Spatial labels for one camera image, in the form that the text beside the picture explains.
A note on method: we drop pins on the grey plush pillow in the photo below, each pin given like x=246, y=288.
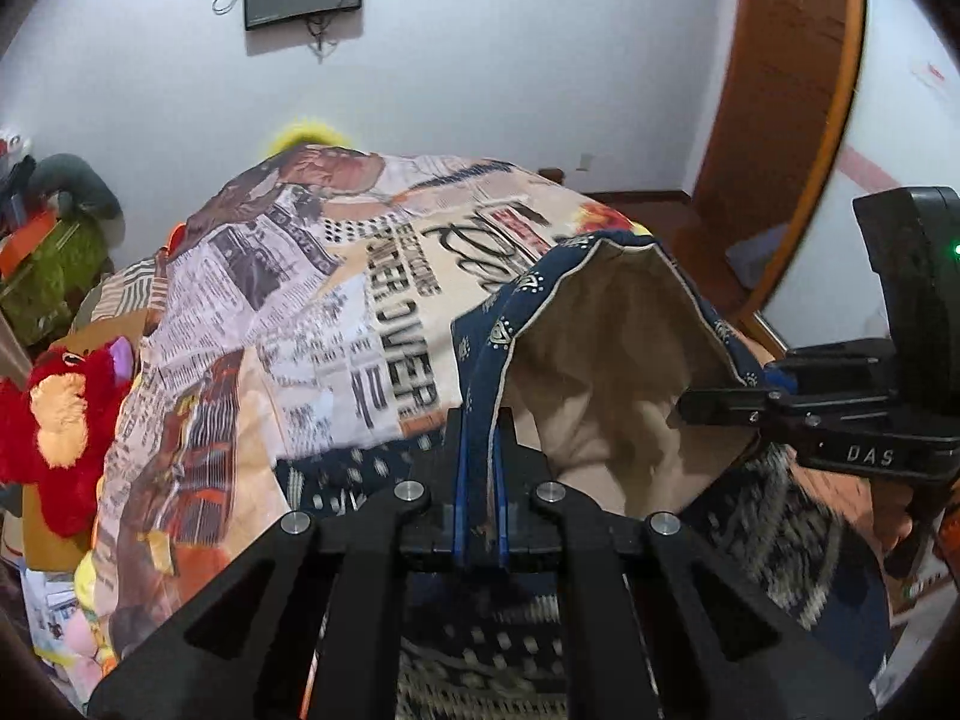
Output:
x=82, y=184

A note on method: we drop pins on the orange box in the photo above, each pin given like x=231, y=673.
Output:
x=26, y=244

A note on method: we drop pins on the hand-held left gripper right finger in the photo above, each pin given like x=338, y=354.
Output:
x=504, y=487

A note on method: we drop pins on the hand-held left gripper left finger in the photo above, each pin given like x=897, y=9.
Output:
x=459, y=480

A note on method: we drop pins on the navy patterned hooded garment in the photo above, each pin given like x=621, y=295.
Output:
x=600, y=360

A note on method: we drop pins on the red plush toy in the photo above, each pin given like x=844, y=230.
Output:
x=22, y=442

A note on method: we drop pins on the green cloth covered cabinet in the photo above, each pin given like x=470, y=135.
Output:
x=52, y=285

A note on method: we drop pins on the yellow plush toy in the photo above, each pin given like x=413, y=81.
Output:
x=307, y=136

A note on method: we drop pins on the grey floor mat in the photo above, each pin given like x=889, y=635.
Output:
x=757, y=259

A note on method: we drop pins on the wooden door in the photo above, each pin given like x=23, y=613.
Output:
x=780, y=90

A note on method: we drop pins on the white sliding wardrobe door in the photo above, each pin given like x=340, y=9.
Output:
x=900, y=127

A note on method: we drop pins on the wooden bed post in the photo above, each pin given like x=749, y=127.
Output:
x=553, y=175

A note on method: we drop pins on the pink door sticker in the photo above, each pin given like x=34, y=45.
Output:
x=870, y=169

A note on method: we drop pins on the newspaper printed blanket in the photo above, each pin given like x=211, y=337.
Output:
x=300, y=277

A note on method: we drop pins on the red white door label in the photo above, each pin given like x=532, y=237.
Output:
x=928, y=73

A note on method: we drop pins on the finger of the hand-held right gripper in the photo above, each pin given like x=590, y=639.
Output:
x=727, y=405
x=832, y=366

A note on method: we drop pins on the brown cardboard box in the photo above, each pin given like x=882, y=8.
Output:
x=52, y=536

